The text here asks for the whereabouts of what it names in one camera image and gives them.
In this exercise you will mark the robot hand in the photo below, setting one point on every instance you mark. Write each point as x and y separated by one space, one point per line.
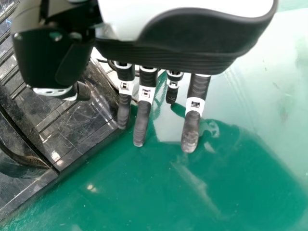
183 36

